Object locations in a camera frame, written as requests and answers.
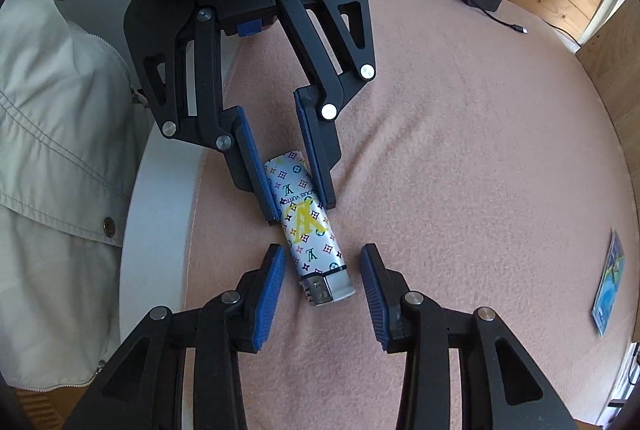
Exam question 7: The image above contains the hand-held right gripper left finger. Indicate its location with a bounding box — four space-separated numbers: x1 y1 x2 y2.
62 244 286 430

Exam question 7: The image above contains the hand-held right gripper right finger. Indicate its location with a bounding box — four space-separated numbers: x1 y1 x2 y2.
359 245 581 430

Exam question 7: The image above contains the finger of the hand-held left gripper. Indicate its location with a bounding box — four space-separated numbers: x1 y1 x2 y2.
277 0 376 211
125 10 278 225

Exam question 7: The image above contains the patterned silver lighter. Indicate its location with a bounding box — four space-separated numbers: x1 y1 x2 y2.
264 151 357 307

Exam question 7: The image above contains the cream jacket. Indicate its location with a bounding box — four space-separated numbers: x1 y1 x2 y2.
0 0 156 391

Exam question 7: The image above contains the blue cartoon packet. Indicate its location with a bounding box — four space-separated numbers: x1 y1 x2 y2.
591 228 627 337

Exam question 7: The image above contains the large wooden board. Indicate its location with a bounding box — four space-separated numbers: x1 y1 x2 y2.
575 0 640 151

